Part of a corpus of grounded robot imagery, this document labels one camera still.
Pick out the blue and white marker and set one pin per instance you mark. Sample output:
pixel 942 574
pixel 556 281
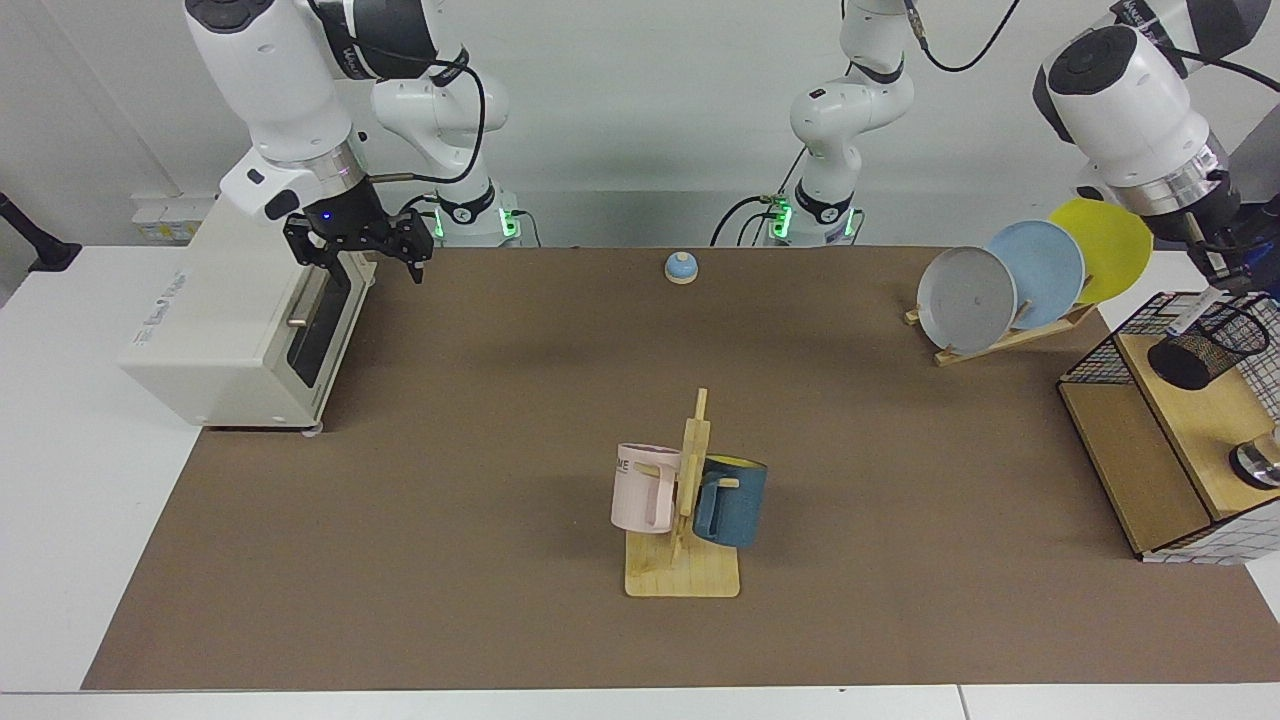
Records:
pixel 1192 312

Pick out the black mesh pen holder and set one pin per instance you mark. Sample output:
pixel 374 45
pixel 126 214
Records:
pixel 1200 355

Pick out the black stand with thick pole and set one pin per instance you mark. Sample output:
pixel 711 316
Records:
pixel 1268 235

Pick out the yellow plate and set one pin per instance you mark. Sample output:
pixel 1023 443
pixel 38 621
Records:
pixel 1110 250

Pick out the pale toaster oven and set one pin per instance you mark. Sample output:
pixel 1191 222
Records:
pixel 220 320

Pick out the light blue plate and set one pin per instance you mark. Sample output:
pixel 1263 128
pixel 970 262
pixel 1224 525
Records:
pixel 1045 265

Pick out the silver metal round thing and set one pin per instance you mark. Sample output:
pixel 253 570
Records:
pixel 1258 465

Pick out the wooden plate rack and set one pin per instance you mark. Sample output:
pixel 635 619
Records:
pixel 1010 340

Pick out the grey plate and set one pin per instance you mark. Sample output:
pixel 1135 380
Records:
pixel 965 300

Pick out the small blue round thing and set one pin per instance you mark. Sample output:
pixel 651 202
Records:
pixel 681 268

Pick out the black stand with thin pole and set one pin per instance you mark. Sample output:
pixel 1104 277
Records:
pixel 50 255

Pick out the brown table cloth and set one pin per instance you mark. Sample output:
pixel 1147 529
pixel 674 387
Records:
pixel 450 580

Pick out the pink cup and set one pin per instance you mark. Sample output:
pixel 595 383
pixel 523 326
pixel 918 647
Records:
pixel 635 495

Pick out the dark blue cup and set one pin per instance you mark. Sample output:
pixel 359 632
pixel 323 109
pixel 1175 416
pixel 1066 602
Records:
pixel 740 505

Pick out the wooden cup stand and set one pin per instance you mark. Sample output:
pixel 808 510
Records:
pixel 690 575

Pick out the white wall socket strip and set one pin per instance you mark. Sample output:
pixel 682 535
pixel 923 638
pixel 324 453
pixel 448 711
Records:
pixel 165 220

